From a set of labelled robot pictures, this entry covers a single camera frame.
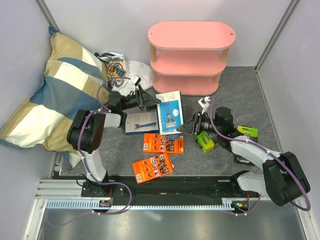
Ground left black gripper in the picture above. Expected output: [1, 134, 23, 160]
[120, 84, 162, 112]

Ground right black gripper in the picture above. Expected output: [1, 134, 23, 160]
[176, 111, 222, 136]

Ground white blue razor box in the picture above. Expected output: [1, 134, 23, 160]
[123, 111, 159, 135]

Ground blue razor box clear front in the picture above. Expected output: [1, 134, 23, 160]
[155, 91, 184, 135]

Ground orange razor box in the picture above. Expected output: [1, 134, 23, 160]
[132, 153, 174, 184]
[142, 133, 185, 154]

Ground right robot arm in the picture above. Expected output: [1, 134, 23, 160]
[178, 107, 311, 211]

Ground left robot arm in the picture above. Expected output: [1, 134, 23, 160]
[67, 85, 161, 197]

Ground pink three-tier shelf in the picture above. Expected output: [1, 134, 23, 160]
[148, 21, 236, 96]

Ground green black razor pack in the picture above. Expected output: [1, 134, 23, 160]
[195, 131, 220, 153]

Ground black green razor box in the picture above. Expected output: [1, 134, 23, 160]
[237, 125, 258, 138]

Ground striped blue beige pillow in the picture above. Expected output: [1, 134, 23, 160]
[0, 25, 109, 168]

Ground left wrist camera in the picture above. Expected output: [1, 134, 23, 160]
[130, 75, 141, 87]

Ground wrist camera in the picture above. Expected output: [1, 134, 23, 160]
[198, 96, 211, 114]
[130, 75, 141, 87]

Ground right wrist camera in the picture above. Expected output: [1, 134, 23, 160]
[198, 96, 211, 114]

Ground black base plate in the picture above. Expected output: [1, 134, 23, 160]
[80, 175, 261, 205]

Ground grey cable duct rail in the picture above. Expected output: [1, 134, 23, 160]
[46, 199, 235, 211]

